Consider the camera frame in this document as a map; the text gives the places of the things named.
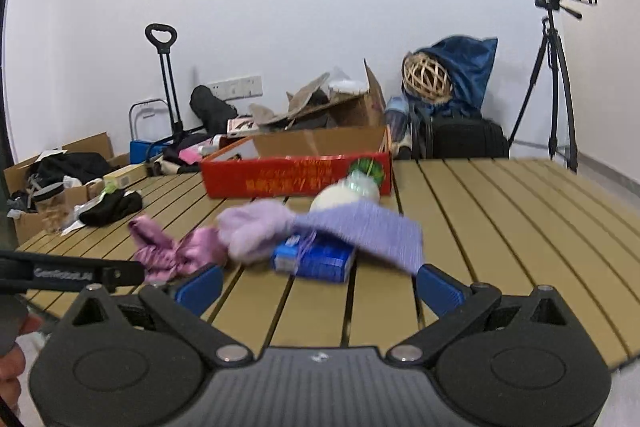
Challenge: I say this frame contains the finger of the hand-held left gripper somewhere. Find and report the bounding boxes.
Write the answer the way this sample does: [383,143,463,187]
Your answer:
[95,261,146,294]

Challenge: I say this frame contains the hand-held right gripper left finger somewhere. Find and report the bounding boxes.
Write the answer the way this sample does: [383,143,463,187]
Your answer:
[50,264,253,365]

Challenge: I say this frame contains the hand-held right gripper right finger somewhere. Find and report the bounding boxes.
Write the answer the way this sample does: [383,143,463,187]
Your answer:
[387,264,576,364]

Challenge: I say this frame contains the purple knitted cloth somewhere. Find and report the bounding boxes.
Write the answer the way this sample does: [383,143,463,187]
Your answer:
[291,201,426,277]

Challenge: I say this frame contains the red cardboard box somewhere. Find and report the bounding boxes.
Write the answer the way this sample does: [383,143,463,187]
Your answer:
[199,126,394,199]

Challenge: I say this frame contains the clear plastic bag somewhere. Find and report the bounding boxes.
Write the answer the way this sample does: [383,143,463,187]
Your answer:
[309,171,382,214]

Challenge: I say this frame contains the person's left hand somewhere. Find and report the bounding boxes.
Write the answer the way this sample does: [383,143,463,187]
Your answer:
[0,314,44,408]

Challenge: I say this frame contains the purple satin cloth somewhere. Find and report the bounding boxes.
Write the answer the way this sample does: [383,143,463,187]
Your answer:
[128,214,229,284]

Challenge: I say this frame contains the open brown cardboard boxes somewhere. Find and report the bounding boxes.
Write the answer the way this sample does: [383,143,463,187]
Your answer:
[4,132,132,246]

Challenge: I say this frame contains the black-lidded clear jar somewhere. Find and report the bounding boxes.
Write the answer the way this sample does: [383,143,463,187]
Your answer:
[33,183,69,236]

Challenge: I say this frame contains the white paper packet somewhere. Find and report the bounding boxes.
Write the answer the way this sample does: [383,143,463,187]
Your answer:
[61,203,95,236]

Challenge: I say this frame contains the black cloth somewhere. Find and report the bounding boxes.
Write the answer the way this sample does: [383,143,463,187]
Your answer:
[78,189,144,227]

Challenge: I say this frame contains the lilac fluffy cloth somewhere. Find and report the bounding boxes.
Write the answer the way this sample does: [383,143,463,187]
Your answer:
[217,199,297,264]

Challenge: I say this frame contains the yellow and white box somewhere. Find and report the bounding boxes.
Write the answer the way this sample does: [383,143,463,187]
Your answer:
[103,164,150,188]

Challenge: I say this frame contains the black bag in cardboard box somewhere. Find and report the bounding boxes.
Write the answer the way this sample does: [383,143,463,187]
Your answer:
[24,151,112,188]

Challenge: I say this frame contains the blue carton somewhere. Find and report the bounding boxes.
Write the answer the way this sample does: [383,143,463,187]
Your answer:
[271,231,357,284]

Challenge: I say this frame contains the blue folding cart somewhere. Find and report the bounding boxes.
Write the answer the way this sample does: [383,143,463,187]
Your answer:
[129,139,169,164]

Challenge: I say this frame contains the black suitcase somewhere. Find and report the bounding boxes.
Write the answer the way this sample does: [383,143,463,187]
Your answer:
[409,115,510,160]

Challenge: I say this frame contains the black rolled bag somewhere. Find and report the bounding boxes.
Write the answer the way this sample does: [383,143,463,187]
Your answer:
[189,85,239,134]

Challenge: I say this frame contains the large brown cardboard box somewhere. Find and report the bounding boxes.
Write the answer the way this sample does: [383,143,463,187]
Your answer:
[252,59,389,158]

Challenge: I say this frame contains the wicker ball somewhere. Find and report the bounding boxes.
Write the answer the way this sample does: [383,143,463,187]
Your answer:
[402,51,454,100]

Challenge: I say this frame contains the black tripod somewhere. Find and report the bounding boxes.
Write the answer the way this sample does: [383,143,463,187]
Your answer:
[507,13,579,174]

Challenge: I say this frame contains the dark blue velvet bag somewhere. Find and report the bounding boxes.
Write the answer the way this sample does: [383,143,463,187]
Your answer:
[402,35,499,118]

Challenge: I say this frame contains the grey metal cart frame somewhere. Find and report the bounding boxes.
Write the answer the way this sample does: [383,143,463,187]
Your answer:
[128,99,169,142]

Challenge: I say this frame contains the white wall sockets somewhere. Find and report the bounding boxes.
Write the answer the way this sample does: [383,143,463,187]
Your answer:
[206,75,264,101]

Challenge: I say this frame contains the black trolley handle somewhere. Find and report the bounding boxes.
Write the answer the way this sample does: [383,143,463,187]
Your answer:
[144,23,184,138]

